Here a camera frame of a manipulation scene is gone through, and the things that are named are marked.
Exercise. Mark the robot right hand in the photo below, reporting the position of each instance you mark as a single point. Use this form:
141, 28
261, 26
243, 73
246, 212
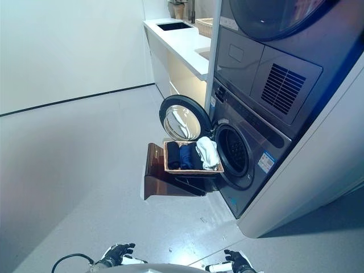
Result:
237, 257

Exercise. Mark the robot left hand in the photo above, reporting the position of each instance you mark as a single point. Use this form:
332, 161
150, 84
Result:
115, 253

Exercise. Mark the grey front-load washing machine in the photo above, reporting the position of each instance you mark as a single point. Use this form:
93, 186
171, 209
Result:
250, 153

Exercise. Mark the round washing machine door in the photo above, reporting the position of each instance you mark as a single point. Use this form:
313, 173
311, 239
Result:
182, 120

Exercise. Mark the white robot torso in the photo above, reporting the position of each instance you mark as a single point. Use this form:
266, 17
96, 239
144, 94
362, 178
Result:
159, 268

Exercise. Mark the brown wooden stool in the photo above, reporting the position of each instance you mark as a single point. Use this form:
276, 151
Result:
159, 176

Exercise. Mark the energy label sticker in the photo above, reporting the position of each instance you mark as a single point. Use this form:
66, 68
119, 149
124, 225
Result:
268, 162

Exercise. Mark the wicker laundry basket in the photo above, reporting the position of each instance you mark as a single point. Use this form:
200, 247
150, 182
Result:
193, 167

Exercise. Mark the dark folded garment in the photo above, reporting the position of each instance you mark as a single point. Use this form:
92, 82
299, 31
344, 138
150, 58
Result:
196, 160

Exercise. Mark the white cloth garment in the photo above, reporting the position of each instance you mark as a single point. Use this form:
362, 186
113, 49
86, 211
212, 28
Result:
207, 153

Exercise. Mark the black rolled garment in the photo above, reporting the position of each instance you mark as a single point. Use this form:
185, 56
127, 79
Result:
172, 156

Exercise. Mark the blue rolled garment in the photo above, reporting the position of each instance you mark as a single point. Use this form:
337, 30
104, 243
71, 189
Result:
185, 157

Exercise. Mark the grey stacked dryer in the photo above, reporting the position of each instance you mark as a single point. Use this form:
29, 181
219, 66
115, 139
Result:
273, 59

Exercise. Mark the white counter cabinet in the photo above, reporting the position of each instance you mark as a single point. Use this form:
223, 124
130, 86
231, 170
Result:
176, 48

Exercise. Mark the black rectangular sink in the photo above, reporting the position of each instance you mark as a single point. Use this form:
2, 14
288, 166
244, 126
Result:
174, 26

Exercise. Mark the woven basket on counter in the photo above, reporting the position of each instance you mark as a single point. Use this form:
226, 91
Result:
205, 25

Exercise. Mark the dark metal faucet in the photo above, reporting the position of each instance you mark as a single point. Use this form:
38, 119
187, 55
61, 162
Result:
193, 10

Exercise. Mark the beige plant pot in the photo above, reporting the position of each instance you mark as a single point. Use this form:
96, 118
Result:
178, 10

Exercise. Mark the white appliance enclosure cabinet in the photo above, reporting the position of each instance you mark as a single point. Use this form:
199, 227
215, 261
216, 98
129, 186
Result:
307, 182

